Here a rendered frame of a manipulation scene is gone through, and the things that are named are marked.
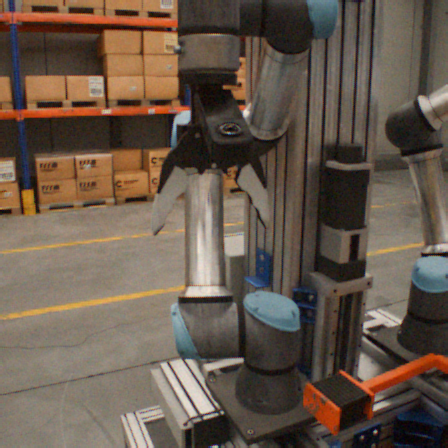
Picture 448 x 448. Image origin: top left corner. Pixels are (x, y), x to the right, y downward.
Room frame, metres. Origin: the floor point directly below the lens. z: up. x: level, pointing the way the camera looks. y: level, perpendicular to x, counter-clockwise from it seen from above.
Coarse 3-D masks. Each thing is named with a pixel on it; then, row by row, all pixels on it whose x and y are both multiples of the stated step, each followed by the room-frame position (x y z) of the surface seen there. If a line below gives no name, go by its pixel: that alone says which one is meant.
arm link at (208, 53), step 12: (192, 36) 0.53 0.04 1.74; (204, 36) 0.53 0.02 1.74; (216, 36) 0.53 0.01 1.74; (228, 36) 0.54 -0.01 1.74; (180, 48) 0.55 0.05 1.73; (192, 48) 0.53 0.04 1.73; (204, 48) 0.53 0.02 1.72; (216, 48) 0.53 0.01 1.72; (228, 48) 0.54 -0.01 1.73; (180, 60) 0.55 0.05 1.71; (192, 60) 0.53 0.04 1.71; (204, 60) 0.53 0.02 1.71; (216, 60) 0.53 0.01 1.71; (228, 60) 0.54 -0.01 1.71; (192, 72) 0.54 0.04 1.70; (204, 72) 0.53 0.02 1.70; (216, 72) 0.54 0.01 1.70; (228, 72) 0.54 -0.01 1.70
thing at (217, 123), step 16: (208, 96) 0.54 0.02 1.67; (224, 96) 0.54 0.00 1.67; (208, 112) 0.50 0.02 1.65; (224, 112) 0.51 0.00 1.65; (240, 112) 0.51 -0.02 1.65; (208, 128) 0.48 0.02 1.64; (224, 128) 0.47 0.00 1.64; (240, 128) 0.48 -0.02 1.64; (208, 144) 0.48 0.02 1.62; (224, 144) 0.46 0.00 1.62; (240, 144) 0.46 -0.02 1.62
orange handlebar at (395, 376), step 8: (416, 360) 0.72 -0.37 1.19; (424, 360) 0.72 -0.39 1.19; (432, 360) 0.72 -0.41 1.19; (440, 360) 0.72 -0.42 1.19; (400, 368) 0.70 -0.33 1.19; (408, 368) 0.70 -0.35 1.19; (416, 368) 0.70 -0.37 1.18; (424, 368) 0.71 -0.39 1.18; (440, 368) 0.72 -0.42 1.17; (384, 376) 0.67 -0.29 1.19; (392, 376) 0.67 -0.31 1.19; (400, 376) 0.68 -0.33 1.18; (408, 376) 0.69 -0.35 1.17; (368, 384) 0.65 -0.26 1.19; (376, 384) 0.65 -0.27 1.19; (384, 384) 0.66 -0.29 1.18; (392, 384) 0.67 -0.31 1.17; (376, 392) 0.65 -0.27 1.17
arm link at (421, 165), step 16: (432, 144) 1.16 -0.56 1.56; (416, 160) 1.18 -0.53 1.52; (432, 160) 1.16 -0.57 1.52; (416, 176) 1.18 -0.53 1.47; (432, 176) 1.16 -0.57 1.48; (416, 192) 1.18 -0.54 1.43; (432, 192) 1.15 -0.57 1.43; (432, 208) 1.14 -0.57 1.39; (432, 224) 1.14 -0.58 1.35; (432, 240) 1.14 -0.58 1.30
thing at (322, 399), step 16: (320, 384) 0.64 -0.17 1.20; (336, 384) 0.64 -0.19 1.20; (352, 384) 0.63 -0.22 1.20; (304, 400) 0.64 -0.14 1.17; (320, 400) 0.60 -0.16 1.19; (336, 400) 0.59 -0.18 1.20; (352, 400) 0.59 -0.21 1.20; (368, 400) 0.61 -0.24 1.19; (320, 416) 0.60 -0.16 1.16; (336, 416) 0.57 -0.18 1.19; (352, 416) 0.60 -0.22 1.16; (368, 416) 0.60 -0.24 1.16; (336, 432) 0.57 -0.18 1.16
